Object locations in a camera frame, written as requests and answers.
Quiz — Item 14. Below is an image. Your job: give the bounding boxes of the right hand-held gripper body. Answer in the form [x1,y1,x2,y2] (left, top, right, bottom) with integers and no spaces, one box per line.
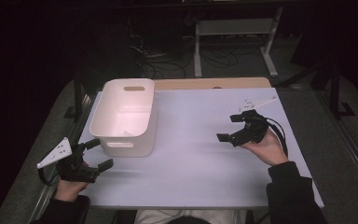
[229,96,278,147]

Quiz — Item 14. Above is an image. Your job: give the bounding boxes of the black floor cables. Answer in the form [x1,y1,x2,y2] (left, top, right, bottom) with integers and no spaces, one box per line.
[130,31,241,79]

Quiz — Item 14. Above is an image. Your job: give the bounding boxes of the white metal stand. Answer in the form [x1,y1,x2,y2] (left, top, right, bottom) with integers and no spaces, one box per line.
[193,6,284,78]

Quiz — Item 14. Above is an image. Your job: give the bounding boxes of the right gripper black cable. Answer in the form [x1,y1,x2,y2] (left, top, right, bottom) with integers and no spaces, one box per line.
[264,117,289,157]

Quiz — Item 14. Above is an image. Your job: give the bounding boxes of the person's light clothing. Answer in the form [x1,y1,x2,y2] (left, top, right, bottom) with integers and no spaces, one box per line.
[134,208,248,224]

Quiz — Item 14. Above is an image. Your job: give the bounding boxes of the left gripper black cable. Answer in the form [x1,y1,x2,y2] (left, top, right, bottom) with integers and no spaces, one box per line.
[37,167,60,188]

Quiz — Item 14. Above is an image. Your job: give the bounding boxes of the black metal stand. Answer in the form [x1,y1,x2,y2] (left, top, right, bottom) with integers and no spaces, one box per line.
[310,57,357,120]
[62,72,91,123]

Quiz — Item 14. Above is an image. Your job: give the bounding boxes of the white plastic basket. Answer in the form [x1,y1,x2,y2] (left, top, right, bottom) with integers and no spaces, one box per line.
[89,77,158,158]

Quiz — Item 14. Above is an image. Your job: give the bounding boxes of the person's left hand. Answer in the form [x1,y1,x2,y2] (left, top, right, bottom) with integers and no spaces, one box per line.
[54,179,90,203]

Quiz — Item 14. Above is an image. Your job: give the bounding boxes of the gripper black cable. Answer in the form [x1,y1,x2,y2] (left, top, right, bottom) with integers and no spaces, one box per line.
[264,117,289,157]
[37,167,60,188]

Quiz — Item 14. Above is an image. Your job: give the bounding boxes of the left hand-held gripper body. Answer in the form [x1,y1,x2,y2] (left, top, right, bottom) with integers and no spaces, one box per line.
[36,137,101,184]

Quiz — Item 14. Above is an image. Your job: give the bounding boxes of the person's right hand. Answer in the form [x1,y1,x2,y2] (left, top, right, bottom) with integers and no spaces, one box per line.
[241,128,290,167]

